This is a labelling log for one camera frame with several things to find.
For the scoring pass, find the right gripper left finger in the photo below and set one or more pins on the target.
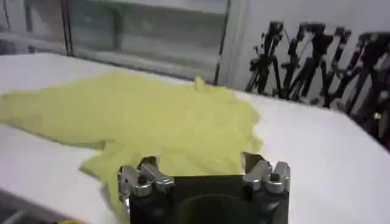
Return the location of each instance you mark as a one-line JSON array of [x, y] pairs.
[[137, 181]]

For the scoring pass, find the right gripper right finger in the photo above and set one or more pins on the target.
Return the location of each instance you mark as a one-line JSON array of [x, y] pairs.
[[274, 179]]

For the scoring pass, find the yellow cloth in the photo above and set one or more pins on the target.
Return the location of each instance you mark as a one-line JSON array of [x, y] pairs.
[[152, 121]]

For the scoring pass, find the grey metal shelf unit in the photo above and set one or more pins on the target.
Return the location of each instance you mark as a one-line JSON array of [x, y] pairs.
[[146, 39]]

